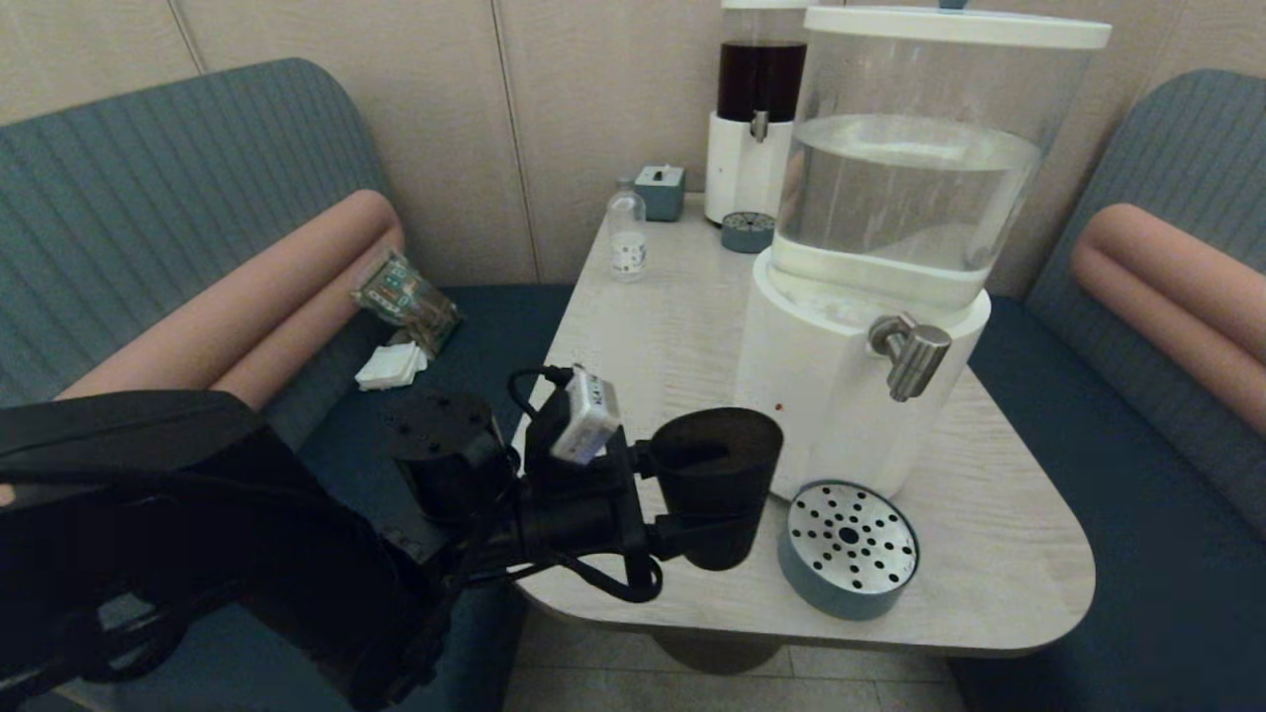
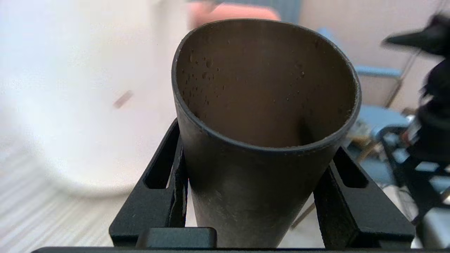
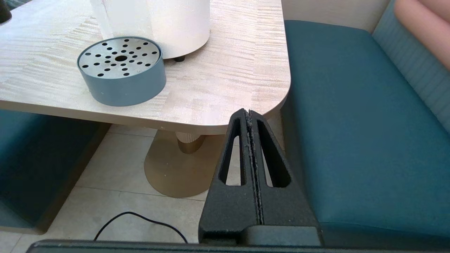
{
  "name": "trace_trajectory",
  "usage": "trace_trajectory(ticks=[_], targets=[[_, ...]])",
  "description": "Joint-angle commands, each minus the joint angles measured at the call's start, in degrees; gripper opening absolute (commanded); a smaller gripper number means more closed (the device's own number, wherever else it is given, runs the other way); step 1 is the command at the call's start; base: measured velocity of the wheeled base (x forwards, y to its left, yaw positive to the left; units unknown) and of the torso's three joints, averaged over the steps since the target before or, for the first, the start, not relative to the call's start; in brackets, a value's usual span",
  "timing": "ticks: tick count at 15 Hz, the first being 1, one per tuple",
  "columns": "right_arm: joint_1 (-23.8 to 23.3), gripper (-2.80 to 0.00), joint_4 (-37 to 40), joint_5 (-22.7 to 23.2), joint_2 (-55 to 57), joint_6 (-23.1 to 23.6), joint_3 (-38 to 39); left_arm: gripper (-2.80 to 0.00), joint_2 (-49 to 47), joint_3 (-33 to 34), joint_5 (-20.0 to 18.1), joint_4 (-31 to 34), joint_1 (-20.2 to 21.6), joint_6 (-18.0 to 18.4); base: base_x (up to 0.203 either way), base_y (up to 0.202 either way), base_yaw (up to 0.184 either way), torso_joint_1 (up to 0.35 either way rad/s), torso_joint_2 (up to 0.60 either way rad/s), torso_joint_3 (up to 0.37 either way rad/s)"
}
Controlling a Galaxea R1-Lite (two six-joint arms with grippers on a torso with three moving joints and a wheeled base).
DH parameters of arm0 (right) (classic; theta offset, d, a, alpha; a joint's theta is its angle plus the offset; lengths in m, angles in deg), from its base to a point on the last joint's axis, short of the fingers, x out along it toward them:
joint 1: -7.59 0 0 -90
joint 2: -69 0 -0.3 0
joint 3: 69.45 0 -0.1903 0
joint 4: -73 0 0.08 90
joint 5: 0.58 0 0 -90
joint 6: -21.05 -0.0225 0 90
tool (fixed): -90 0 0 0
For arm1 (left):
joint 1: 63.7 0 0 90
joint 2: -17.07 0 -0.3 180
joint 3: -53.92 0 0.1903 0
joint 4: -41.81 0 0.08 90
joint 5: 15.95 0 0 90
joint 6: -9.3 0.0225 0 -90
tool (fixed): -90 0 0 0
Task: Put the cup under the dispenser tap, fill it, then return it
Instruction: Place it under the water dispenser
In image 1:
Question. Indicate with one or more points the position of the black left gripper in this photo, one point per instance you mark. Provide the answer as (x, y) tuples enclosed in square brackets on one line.
[(584, 514)]

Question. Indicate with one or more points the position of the black plastic cup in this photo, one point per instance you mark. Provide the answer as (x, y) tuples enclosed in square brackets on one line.
[(732, 494)]

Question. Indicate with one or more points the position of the silver water dispenser tap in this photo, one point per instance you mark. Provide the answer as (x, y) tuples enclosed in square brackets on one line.
[(917, 354)]

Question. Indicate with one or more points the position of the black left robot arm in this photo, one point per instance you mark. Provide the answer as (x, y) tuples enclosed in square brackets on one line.
[(198, 514)]

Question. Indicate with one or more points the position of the large blue perforated drip tray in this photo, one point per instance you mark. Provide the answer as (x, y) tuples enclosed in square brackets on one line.
[(841, 590)]

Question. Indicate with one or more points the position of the large clear water dispenser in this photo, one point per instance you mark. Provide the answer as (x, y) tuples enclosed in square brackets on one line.
[(841, 376)]

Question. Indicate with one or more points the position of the small clear plastic bottle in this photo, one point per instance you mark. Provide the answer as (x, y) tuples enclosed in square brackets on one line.
[(627, 247)]

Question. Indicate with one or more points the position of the small blue drip tray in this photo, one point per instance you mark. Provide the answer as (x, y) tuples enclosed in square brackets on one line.
[(747, 235)]

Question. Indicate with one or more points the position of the blue tissue box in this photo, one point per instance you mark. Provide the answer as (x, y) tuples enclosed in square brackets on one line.
[(661, 196)]

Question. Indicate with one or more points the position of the white paper napkins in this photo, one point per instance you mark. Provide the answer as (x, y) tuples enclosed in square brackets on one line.
[(391, 369)]

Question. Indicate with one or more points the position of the clear snack bag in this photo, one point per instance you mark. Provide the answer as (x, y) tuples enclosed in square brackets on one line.
[(406, 300)]

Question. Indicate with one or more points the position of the small dark drink dispenser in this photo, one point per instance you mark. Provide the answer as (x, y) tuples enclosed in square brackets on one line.
[(742, 166)]

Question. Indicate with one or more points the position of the small silver dispenser tap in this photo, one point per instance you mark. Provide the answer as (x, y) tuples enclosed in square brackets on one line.
[(759, 127)]

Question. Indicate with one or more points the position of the long pink bolster cushion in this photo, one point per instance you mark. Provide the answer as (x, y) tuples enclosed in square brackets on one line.
[(297, 267)]

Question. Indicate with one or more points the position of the teal empty bench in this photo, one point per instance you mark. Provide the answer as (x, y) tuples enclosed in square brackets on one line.
[(1137, 554)]

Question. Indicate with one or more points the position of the short pink bolster cushion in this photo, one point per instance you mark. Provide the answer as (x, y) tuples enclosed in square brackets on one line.
[(1177, 297)]

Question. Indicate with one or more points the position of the teal bench with snack bag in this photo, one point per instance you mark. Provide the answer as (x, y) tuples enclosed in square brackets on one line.
[(148, 198)]

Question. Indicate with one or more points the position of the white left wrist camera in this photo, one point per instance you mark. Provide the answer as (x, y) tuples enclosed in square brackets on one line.
[(586, 420)]

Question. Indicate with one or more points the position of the round table pedestal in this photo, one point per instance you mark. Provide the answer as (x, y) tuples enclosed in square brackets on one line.
[(717, 653)]

